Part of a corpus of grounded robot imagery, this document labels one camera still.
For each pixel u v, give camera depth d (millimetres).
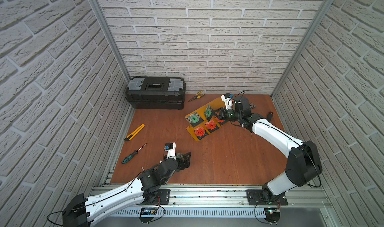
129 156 852
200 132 967
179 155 866
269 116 1059
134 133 971
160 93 976
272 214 701
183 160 710
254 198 732
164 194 743
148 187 565
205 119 873
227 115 725
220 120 1003
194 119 873
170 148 696
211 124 1005
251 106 1129
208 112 851
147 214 712
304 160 440
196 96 1176
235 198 757
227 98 755
